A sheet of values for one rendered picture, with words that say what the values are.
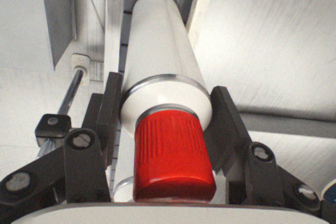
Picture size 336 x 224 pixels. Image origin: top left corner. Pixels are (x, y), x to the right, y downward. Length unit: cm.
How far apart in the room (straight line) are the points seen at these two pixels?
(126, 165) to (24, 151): 38
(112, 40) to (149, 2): 6
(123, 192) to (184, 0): 20
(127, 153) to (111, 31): 10
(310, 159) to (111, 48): 47
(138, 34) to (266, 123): 34
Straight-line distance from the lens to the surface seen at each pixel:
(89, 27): 33
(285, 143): 48
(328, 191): 69
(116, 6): 17
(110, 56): 19
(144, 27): 16
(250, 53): 37
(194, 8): 23
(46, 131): 25
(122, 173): 18
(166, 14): 18
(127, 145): 19
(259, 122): 44
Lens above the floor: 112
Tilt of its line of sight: 50 degrees down
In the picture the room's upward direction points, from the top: 173 degrees clockwise
